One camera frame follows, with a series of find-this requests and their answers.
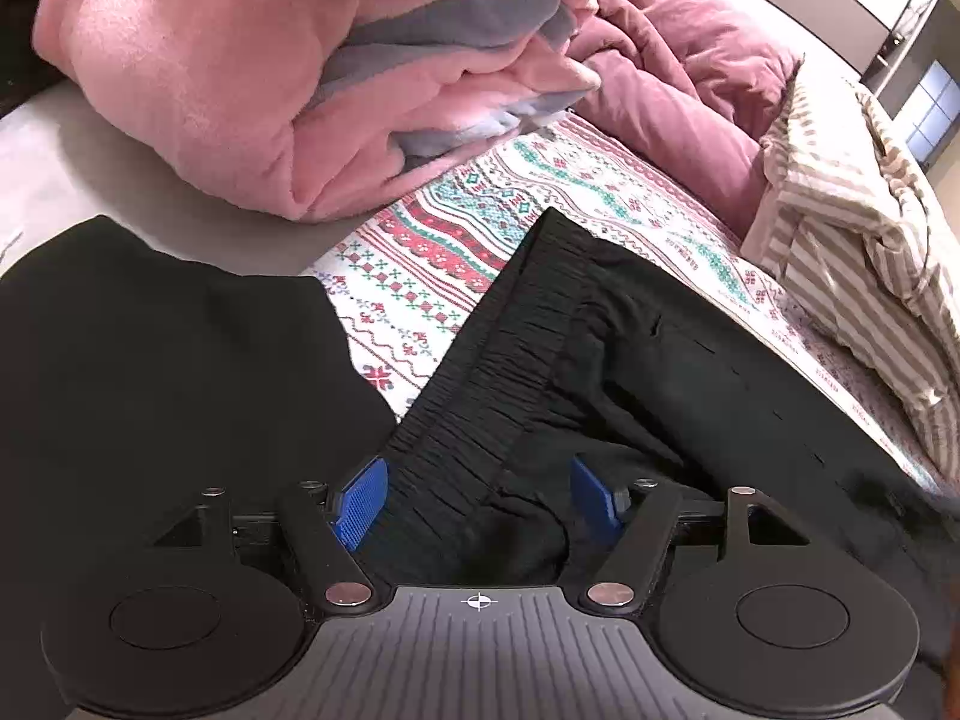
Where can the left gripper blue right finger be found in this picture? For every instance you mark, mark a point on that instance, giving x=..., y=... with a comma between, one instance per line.
x=603, y=505

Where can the mauve velvet quilt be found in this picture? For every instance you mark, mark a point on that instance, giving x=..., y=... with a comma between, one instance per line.
x=691, y=86

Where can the patterned bed sheet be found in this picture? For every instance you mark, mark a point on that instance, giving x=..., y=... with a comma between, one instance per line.
x=405, y=281

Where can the grey fleece blanket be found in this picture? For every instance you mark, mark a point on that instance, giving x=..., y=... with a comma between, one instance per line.
x=438, y=28

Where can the pink fleece blanket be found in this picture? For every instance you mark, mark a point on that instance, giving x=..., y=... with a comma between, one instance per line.
x=217, y=89

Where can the window with grid panes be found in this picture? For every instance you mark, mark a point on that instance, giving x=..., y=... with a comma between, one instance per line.
x=930, y=112

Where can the black pants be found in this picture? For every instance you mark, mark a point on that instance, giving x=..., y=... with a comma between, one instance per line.
x=172, y=435

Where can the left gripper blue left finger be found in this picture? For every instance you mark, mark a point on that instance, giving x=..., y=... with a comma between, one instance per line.
x=354, y=507

